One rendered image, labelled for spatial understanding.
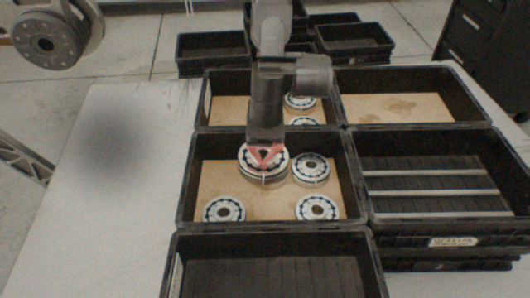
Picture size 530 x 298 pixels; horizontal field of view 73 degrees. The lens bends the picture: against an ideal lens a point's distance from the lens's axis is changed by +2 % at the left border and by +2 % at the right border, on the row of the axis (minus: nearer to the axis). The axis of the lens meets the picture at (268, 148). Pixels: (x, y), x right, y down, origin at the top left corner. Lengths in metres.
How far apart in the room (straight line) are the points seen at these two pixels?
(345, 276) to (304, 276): 0.09
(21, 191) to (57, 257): 1.33
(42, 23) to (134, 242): 0.57
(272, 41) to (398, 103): 0.77
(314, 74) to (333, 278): 0.44
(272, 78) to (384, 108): 0.72
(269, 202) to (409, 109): 0.59
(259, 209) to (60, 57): 0.60
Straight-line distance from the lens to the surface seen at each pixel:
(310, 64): 0.57
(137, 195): 1.13
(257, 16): 0.55
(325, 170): 0.92
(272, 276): 0.79
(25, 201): 2.33
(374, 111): 1.19
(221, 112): 1.14
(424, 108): 1.26
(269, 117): 0.59
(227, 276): 0.79
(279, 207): 0.87
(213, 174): 0.95
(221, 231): 0.73
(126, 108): 1.46
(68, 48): 0.98
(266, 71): 0.55
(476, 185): 1.06
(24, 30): 0.99
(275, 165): 0.68
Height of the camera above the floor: 1.54
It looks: 45 degrees down
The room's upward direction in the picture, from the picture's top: straight up
